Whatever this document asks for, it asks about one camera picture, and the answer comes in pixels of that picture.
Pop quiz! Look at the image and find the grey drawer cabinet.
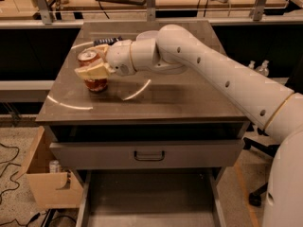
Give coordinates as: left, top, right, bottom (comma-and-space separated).
37, 21, 249, 227

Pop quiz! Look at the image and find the brown cardboard box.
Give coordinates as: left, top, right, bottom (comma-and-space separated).
15, 127, 83, 209

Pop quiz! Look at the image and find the red coke can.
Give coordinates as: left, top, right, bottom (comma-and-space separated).
78, 49, 107, 92

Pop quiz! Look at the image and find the grey top drawer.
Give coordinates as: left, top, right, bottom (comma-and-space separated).
50, 140, 243, 169

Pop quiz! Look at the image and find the white ceramic bowl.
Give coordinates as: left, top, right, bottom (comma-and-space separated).
136, 30, 158, 41

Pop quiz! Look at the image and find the black office chair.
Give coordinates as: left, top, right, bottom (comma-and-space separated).
242, 123, 279, 207

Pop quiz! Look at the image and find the small white can in box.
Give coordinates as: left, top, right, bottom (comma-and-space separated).
49, 160, 62, 173

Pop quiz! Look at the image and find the open grey middle drawer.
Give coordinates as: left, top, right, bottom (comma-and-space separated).
76, 170, 227, 227

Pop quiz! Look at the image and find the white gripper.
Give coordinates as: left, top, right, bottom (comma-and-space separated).
75, 38, 160, 80

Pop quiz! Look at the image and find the blue snack bar wrapper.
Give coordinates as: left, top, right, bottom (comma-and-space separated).
93, 36, 123, 46

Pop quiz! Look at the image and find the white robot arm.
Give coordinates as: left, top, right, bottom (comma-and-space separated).
75, 25, 303, 227

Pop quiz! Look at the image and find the black floor cable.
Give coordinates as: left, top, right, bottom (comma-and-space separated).
0, 142, 42, 227

